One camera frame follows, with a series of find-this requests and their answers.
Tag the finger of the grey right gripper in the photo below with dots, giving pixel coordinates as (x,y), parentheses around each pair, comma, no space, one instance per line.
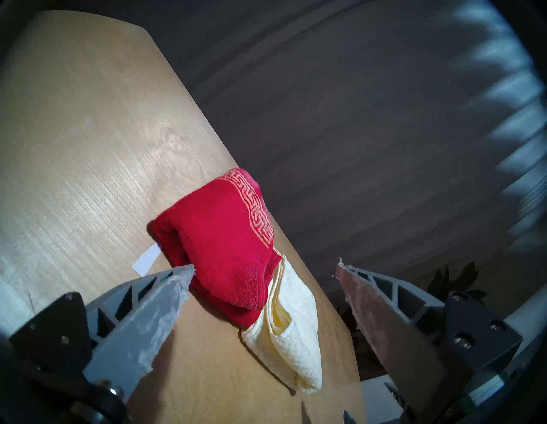
(395,394)
(349,418)

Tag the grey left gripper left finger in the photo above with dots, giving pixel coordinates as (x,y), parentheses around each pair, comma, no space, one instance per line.
(136,329)

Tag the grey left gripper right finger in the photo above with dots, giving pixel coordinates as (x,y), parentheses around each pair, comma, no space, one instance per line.
(397,337)

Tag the cream dotted towel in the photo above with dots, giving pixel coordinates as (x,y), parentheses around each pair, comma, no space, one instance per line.
(295,337)

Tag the red towel with gold pattern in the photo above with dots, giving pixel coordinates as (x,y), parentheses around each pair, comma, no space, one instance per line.
(222,248)

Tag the white tape strip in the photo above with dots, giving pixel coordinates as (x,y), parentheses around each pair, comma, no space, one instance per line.
(146,260)

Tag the tall dark leafy plant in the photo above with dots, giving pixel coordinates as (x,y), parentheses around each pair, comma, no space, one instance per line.
(453,282)

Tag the brown pleated curtain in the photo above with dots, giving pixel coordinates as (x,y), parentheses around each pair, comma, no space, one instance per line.
(342,107)

